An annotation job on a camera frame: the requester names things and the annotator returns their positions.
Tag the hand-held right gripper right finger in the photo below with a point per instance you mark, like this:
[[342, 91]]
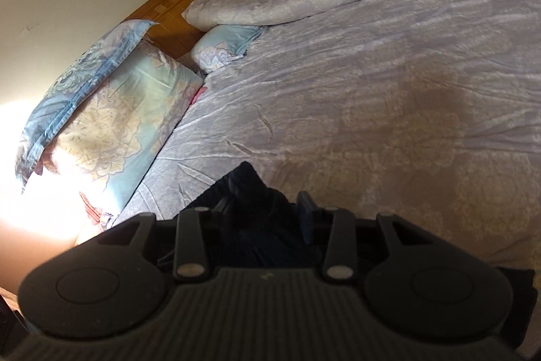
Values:
[[305, 213]]

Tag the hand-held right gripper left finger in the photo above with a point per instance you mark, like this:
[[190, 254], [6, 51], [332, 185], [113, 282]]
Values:
[[190, 234]]

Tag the navy blue pants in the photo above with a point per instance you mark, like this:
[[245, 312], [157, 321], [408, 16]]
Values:
[[258, 217]]

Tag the bed with white sheet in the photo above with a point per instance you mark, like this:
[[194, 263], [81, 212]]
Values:
[[359, 98]]

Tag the large floral pillow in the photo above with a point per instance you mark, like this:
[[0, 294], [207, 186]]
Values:
[[126, 124]]

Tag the small light blue pillow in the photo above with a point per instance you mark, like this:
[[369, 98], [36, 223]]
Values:
[[224, 46]]

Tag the blue patterned pillow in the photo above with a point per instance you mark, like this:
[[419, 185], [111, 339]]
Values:
[[84, 77]]

